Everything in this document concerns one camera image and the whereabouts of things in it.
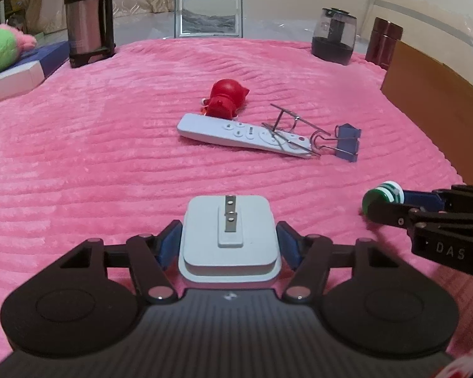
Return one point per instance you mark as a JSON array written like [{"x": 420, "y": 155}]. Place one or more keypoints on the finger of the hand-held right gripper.
[
  {"x": 421, "y": 199},
  {"x": 390, "y": 214}
]

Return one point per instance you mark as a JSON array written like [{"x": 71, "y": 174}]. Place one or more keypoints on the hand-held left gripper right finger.
[{"x": 287, "y": 244}]

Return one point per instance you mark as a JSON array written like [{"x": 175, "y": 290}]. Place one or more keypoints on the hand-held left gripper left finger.
[{"x": 169, "y": 244}]

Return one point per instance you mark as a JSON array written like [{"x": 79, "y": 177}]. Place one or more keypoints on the green white spool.
[{"x": 388, "y": 191}]

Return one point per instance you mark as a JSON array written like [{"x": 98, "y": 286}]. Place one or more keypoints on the white power adapter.
[{"x": 228, "y": 252}]

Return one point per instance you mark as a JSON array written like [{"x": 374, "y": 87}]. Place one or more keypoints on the brown cardboard box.
[{"x": 437, "y": 98}]

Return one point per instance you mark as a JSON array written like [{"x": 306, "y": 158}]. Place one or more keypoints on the white remote control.
[{"x": 205, "y": 130}]

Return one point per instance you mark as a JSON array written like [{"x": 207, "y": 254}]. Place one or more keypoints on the red cat figurine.
[{"x": 224, "y": 98}]

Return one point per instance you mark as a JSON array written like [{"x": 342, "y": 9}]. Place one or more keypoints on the blue binder clip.
[{"x": 349, "y": 143}]

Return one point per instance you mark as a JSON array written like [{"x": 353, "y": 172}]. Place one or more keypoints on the pink ribbed blanket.
[{"x": 82, "y": 165}]

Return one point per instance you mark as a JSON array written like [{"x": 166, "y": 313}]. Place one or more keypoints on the dark red tumbler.
[{"x": 382, "y": 43}]

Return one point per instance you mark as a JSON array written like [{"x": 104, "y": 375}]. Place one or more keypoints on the glass jar dark base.
[{"x": 331, "y": 51}]

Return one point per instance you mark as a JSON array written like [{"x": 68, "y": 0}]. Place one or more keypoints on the blue white flat box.
[{"x": 12, "y": 82}]

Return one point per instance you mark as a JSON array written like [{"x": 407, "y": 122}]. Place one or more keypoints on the green pink plush toy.
[{"x": 0, "y": 49}]

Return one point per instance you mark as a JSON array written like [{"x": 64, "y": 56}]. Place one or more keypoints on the silver photo frame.
[{"x": 209, "y": 15}]

